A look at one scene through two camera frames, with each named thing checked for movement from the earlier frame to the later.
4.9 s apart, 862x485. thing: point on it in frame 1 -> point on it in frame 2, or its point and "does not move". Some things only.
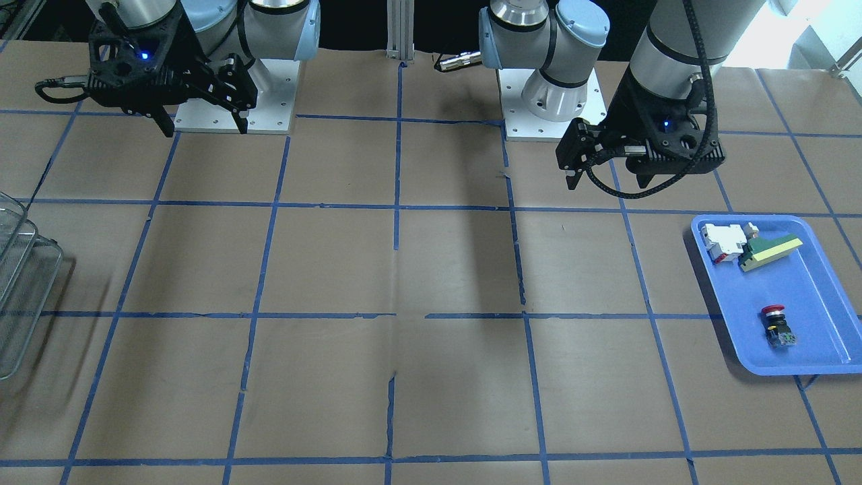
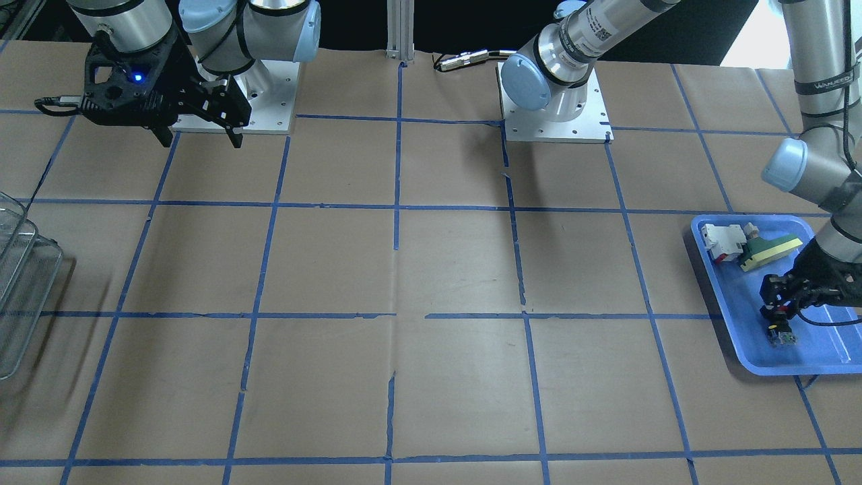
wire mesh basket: x=29 y=266 does not move
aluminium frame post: x=400 y=29 does not move
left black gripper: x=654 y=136 -> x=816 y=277
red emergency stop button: x=777 y=331 does not move
